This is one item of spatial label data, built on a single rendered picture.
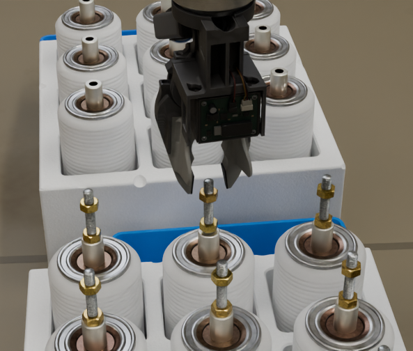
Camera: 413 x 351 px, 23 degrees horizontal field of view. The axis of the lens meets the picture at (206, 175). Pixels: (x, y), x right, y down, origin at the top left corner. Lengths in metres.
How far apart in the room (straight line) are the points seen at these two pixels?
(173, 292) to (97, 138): 0.29
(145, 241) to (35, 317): 0.25
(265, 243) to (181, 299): 0.30
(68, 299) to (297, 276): 0.23
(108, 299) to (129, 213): 0.29
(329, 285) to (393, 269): 0.40
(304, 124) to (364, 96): 0.51
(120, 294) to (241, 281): 0.12
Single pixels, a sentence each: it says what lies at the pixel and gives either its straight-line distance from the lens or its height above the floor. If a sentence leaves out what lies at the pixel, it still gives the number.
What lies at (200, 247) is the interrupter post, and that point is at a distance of 1.04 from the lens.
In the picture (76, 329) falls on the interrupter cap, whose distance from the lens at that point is 0.97.
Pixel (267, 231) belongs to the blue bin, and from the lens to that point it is 1.31.
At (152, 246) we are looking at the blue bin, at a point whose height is 0.10.
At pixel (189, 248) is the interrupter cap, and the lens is 1.05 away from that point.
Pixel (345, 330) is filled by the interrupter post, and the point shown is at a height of 0.26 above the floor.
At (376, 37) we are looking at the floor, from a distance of 1.99.
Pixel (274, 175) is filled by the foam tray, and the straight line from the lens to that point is 1.29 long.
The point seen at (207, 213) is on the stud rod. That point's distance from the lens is 1.01.
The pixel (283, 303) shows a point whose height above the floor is 0.20.
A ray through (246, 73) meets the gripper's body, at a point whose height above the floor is 0.49.
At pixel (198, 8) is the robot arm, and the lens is 0.84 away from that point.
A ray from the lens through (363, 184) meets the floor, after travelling 1.58.
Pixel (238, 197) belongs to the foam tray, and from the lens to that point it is 1.30.
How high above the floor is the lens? 0.93
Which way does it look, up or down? 36 degrees down
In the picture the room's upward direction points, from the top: straight up
